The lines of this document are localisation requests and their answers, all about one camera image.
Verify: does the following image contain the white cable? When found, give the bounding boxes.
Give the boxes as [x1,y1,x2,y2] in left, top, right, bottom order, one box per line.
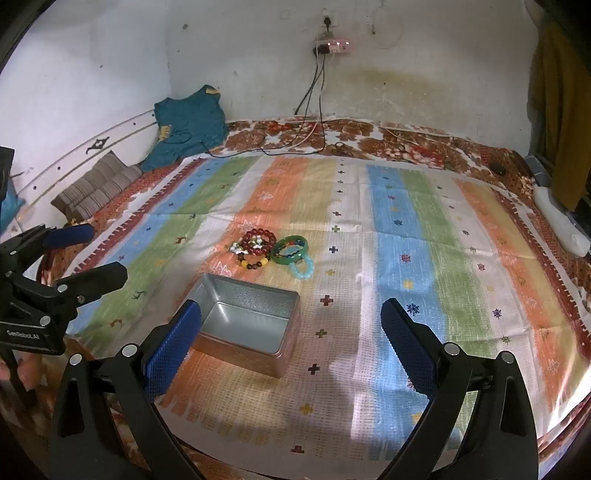
[272,117,324,151]

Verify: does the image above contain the silver metal tin box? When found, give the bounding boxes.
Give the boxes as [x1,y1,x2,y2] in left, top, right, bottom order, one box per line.
[187,272,302,379]

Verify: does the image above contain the light blue bead bracelet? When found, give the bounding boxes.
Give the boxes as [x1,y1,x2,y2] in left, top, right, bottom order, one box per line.
[290,255,315,280]

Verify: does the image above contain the black box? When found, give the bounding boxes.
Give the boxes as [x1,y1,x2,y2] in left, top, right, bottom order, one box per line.
[0,147,16,232]

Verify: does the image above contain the colourful striped mat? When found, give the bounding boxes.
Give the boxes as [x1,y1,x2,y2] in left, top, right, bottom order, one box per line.
[69,154,591,462]

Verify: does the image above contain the dark red bead bracelet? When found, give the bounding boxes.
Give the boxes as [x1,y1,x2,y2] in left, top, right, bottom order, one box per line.
[240,229,278,257]

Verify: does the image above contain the striped folded cushion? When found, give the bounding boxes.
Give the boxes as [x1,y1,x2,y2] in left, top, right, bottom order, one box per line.
[51,150,144,222]

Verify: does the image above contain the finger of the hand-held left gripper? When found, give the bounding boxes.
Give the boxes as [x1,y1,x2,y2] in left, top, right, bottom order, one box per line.
[9,261,129,324]
[0,223,96,278]

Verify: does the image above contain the white bed headboard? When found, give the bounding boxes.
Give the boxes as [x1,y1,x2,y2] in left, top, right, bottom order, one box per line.
[11,108,160,232]

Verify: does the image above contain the multicoloured glass bead bracelet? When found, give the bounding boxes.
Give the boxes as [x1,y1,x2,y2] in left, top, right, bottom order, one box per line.
[274,240,305,261]

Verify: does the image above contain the grey box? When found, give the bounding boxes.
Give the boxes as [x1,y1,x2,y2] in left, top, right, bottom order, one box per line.
[524,156,552,188]

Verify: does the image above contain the yellow brown bead bracelet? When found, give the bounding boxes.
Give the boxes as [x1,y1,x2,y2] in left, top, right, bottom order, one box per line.
[238,251,271,273]

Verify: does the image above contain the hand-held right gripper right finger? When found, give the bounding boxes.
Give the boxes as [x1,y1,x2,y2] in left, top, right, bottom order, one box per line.
[379,298,539,480]

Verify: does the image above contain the pink white bead bracelet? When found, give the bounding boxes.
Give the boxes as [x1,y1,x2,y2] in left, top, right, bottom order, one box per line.
[229,236,271,259]

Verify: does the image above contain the teal garment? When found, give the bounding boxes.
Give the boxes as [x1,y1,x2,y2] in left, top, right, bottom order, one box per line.
[140,84,228,174]

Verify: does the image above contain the yellow hanging cloth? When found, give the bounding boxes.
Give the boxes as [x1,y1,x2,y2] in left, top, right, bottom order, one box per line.
[526,21,591,210]

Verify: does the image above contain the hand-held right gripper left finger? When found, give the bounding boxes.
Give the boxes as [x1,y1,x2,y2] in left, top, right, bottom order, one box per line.
[48,299,206,480]

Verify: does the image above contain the green jade bangle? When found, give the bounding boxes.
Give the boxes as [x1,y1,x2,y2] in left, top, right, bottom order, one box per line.
[271,235,309,265]

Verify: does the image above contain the brown floral bed sheet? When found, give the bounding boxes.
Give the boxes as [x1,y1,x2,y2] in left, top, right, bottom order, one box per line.
[0,117,591,480]

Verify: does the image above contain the black cable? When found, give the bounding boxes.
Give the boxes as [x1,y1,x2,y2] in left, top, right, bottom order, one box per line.
[198,53,354,158]
[293,52,324,116]

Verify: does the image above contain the pink power strip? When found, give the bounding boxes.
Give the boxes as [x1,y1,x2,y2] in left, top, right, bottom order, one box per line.
[313,39,352,55]

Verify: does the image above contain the blue cloth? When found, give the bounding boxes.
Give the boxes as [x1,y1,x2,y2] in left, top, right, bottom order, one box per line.
[0,191,26,232]

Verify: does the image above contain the person's left hand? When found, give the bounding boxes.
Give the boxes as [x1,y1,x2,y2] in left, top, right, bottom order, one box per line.
[0,355,44,393]

